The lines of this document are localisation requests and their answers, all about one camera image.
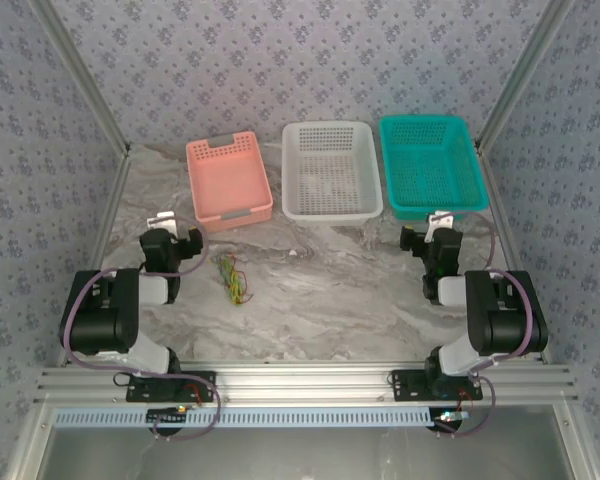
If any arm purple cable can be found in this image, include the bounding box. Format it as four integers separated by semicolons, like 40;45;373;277
432;212;541;440
61;219;224;442

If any teal plastic basket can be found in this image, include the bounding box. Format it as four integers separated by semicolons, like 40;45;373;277
378;114;490;223

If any small black circuit board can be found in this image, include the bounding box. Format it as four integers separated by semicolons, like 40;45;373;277
147;407;189;435
432;409;469;434

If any grey metal lower panel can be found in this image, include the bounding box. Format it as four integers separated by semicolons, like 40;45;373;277
44;427;579;480

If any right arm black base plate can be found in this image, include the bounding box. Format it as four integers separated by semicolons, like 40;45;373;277
390;369;484;401

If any dark grey-green thin cable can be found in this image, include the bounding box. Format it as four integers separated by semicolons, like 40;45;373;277
213;252;234;294

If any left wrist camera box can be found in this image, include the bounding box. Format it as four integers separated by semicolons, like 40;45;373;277
146;211;177;234

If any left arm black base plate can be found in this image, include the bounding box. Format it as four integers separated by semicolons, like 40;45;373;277
125;370;217;403

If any yellow thin cable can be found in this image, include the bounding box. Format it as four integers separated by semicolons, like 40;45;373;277
219;259;246;306

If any pink plastic basket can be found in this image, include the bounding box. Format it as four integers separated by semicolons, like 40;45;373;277
185;130;275;233

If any aluminium frame post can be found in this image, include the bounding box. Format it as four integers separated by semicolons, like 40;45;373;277
29;0;132;157
473;0;577;151

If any white plastic basket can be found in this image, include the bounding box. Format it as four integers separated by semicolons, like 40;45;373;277
281;120;385;225

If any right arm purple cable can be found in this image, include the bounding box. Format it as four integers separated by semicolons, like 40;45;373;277
432;212;541;440

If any aluminium mounting rail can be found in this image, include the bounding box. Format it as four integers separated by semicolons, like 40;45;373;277
34;362;579;405

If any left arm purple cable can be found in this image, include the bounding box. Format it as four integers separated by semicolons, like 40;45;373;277
61;219;224;442

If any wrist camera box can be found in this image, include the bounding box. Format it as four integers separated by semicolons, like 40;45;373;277
146;211;177;234
427;211;455;240

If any grey slotted cable duct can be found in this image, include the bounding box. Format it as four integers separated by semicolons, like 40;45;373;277
54;405;434;429

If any red thin cable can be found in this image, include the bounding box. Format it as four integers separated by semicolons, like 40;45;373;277
229;255;255;304
207;254;241;281

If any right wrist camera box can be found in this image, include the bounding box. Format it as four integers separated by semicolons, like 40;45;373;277
427;211;455;240

